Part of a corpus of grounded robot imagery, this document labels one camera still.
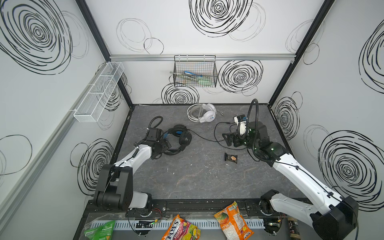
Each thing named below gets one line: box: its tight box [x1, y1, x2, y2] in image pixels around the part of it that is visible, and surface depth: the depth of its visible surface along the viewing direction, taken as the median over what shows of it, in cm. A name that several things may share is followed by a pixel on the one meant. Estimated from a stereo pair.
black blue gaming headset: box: [163, 124, 192, 156], surface depth 94 cm
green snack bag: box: [84, 220, 116, 240], surface depth 66 cm
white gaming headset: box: [187, 103, 224, 123], surface depth 111 cm
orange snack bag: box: [214, 201, 255, 240], surface depth 69 cm
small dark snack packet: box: [224, 152, 238, 164], surface depth 91 cm
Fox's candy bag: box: [161, 214, 202, 240], surface depth 67 cm
